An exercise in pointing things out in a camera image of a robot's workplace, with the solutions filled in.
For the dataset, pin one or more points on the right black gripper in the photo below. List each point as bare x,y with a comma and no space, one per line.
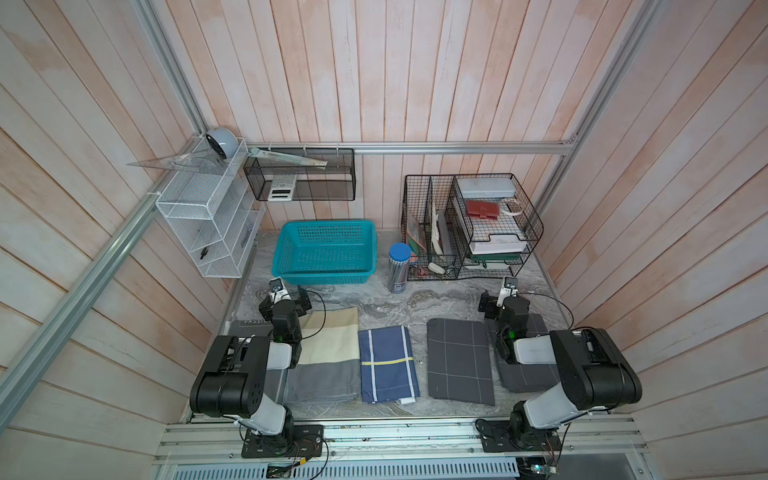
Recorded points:
491,302

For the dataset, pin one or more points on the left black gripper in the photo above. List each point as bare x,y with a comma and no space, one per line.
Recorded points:
302,303

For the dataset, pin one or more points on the plain grey pillowcase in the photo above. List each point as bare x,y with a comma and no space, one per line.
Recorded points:
275,379

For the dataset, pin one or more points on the beige grey striped pillowcase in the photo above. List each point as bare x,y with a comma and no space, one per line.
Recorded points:
329,366

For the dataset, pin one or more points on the dark grey checked pillowcase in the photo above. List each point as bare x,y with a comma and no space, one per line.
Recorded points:
458,361
523,378

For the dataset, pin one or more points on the teal plastic basket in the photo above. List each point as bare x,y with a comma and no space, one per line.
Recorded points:
326,252

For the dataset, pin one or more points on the blue plaid pillowcase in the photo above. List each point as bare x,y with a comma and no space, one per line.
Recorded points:
388,371

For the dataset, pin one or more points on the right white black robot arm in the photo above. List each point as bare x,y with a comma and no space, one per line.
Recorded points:
592,372

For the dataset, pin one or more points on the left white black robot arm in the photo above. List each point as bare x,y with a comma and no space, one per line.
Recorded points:
232,379

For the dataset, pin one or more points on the white book stack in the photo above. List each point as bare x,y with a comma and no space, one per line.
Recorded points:
499,244

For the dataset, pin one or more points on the red wallet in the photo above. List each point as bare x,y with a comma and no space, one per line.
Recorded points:
482,209

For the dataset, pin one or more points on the white tape roll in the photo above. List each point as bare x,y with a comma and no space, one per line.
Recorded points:
511,207

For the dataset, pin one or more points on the blue lid pen cup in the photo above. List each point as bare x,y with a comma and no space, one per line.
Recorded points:
399,262

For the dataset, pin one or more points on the white calculator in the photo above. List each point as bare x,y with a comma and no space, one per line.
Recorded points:
282,188

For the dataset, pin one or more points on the white pencil case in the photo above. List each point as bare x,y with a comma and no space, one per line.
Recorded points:
486,187

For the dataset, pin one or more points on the clear triangle ruler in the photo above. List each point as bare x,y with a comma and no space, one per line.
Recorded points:
203,162

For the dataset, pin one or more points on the grey round tape roll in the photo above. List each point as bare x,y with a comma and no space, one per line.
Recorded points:
223,142

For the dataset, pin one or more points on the black wire desk organizer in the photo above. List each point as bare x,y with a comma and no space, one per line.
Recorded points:
436,226

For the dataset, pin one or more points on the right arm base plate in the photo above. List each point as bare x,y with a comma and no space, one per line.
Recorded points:
515,435

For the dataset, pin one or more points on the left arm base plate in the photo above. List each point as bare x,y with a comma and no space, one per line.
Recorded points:
303,442

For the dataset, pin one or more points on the white wire wall shelf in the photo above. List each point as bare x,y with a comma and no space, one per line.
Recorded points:
214,217

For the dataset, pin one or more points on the black wire wall basket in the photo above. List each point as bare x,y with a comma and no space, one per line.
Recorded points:
323,174

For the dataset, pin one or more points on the aluminium mounting rail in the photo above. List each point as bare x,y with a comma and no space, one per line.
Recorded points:
403,438

